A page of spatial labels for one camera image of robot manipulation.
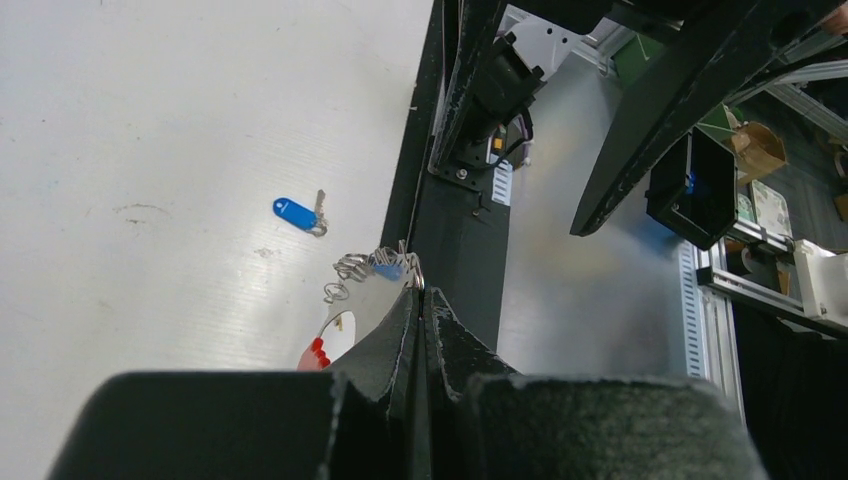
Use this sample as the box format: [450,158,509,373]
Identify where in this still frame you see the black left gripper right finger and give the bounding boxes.
[423,288,767,479]

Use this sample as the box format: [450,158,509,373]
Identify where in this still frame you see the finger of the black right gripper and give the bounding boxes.
[570,0,842,236]
[427,1,507,174]

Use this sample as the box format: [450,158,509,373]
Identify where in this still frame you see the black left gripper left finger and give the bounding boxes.
[49,289,421,479]

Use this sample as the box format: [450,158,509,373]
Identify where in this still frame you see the keyring bunch with tags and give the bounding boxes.
[296,240,425,371]

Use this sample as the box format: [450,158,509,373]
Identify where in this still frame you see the blue tag key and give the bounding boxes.
[272,189,328,238]

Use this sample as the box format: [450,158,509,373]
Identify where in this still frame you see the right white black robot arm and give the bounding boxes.
[430,1,839,236]

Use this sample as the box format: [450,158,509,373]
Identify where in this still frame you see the green storage bin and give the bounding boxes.
[613,34,736,153]

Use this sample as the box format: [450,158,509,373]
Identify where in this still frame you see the cardboard box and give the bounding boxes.
[726,122,788,186]

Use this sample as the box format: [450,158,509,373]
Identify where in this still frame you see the black storage bin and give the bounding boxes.
[645,127,737,251]

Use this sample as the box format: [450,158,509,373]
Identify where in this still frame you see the white slotted cable duct right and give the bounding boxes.
[491,160,514,207]

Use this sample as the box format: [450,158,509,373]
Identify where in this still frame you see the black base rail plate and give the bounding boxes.
[380,1,510,349]

